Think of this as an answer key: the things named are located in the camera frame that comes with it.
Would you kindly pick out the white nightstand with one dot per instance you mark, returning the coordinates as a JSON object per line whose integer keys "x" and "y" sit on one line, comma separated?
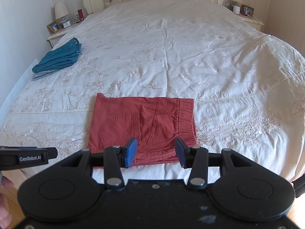
{"x": 252, "y": 21}
{"x": 55, "y": 38}

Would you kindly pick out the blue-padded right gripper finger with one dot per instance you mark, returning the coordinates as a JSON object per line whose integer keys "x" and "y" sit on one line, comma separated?
{"x": 184, "y": 153}

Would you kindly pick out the white embroidered bedspread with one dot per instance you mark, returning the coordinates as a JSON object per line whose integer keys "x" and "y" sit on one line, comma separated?
{"x": 247, "y": 86}

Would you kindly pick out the red pants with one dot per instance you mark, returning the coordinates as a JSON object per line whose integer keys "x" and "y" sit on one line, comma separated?
{"x": 154, "y": 122}

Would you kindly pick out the right white nightstand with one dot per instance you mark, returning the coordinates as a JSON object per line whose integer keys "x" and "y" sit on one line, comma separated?
{"x": 252, "y": 21}

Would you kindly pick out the white round speaker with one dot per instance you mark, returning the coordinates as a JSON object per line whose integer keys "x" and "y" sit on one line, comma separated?
{"x": 236, "y": 9}

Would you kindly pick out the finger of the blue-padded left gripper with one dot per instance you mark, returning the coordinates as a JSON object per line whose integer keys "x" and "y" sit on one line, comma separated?
{"x": 126, "y": 154}

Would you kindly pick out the left table lamp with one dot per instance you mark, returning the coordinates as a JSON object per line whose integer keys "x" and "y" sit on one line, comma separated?
{"x": 60, "y": 11}

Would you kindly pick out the folded grey garment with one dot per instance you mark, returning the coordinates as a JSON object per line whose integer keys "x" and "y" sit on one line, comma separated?
{"x": 43, "y": 74}

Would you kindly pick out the red object on nightstand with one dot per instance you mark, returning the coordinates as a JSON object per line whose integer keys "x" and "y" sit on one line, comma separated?
{"x": 80, "y": 15}

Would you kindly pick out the folded teal pants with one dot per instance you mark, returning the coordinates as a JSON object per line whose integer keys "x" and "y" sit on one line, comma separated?
{"x": 60, "y": 58}

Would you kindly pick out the left white nightstand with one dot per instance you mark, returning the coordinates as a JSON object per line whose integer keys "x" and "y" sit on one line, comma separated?
{"x": 55, "y": 38}

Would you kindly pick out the left wooden photo frame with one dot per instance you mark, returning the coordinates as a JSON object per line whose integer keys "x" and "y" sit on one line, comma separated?
{"x": 54, "y": 27}

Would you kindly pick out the right photo frame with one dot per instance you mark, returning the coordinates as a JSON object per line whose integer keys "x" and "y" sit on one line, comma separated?
{"x": 246, "y": 10}

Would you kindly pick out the person's left hand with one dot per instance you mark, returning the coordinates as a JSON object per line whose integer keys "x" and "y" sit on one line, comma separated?
{"x": 5, "y": 215}

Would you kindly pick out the small alarm clock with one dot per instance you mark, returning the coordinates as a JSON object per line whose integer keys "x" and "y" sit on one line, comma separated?
{"x": 66, "y": 24}

